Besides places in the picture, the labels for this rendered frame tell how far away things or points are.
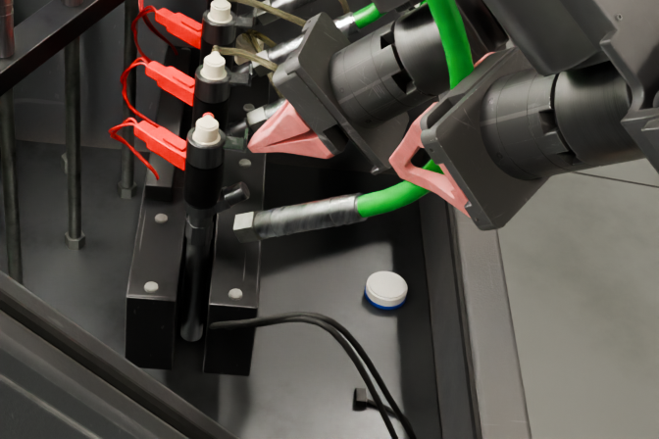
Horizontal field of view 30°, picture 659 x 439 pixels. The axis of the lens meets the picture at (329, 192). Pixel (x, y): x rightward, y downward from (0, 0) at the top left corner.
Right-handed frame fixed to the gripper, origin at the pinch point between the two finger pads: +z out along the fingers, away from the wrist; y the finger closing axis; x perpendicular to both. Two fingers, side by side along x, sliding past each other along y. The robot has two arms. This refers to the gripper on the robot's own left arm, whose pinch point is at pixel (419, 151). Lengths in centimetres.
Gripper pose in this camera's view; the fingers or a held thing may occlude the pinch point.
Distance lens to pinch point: 73.4
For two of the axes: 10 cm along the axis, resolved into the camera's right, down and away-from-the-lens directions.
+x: 5.5, 8.0, 2.4
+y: -6.4, 5.9, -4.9
